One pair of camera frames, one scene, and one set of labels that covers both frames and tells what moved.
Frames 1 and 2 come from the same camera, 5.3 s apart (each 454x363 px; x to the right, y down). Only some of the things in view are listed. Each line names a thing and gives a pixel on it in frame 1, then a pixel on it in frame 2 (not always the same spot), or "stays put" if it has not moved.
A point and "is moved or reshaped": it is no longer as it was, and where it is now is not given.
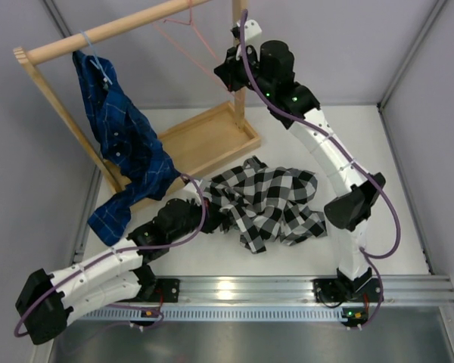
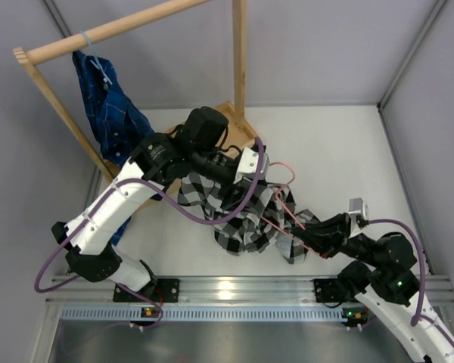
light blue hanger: (97, 64) stays put
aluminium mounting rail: (247, 291) stays put
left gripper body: (207, 228) to (214, 164)
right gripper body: (237, 77) to (335, 243)
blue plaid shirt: (134, 153) stays put
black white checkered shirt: (264, 205) is moved or reshaped
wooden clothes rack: (196, 147) stays put
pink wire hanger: (187, 54) to (285, 207)
